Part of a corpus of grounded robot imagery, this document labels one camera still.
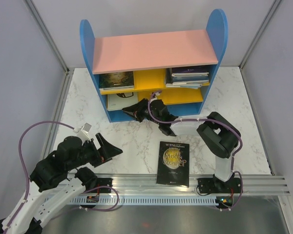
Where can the purple Robinson Crusoe book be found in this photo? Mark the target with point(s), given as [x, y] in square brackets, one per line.
[189, 71]

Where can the blue pink yellow bookshelf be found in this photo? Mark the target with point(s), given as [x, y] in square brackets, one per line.
[148, 56]

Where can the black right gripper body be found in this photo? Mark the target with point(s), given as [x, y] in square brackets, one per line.
[145, 113]

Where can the dark navy book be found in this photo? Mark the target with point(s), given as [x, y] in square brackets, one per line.
[190, 79]

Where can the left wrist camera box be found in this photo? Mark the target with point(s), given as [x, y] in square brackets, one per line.
[83, 132]

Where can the white slotted cable duct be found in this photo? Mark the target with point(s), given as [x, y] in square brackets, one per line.
[145, 200]

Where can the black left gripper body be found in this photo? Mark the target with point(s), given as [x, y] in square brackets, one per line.
[91, 153]

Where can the green forest cover book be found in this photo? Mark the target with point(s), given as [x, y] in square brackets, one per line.
[118, 80]

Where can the black W.S. book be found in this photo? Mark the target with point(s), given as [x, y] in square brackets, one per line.
[173, 164]

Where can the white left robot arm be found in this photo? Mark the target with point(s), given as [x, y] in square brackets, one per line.
[57, 179]

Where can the teal ocean cover book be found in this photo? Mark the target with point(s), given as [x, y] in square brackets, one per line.
[183, 84]

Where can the yellow book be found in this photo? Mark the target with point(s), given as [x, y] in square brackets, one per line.
[117, 90]

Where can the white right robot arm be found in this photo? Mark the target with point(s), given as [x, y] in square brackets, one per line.
[222, 139]

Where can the aluminium frame rail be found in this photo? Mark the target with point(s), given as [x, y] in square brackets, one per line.
[145, 184]

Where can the light blue book with barcode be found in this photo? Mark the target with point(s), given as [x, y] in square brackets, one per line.
[195, 86]

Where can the grey book with letter G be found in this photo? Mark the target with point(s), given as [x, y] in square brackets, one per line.
[121, 100]

